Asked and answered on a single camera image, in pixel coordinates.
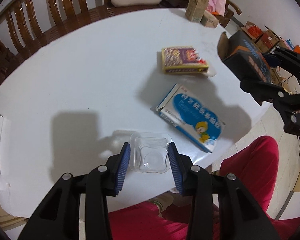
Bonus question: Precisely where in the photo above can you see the clear plastic tray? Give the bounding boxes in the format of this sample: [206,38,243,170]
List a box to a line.
[129,132,172,173]

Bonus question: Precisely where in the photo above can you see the blue cartoon medicine box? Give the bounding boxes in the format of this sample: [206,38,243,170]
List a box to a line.
[155,83,225,153]

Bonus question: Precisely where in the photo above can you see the row of cardboard boxes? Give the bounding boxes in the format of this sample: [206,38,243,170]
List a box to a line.
[255,28,300,94]

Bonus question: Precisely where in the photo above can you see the red trouser legs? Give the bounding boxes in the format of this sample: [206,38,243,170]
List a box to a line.
[109,136,300,239]

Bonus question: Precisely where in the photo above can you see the open cardboard box red contents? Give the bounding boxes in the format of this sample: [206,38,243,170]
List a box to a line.
[241,21,264,41]

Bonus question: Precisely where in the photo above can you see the yellow purple snack box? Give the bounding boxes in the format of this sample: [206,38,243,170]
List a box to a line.
[161,46,217,77]

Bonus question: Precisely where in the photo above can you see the small brown carton box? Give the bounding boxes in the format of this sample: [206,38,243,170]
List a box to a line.
[200,11,219,28]

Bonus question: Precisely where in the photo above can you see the long wooden bench sofa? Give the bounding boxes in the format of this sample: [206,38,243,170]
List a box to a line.
[0,0,185,85]

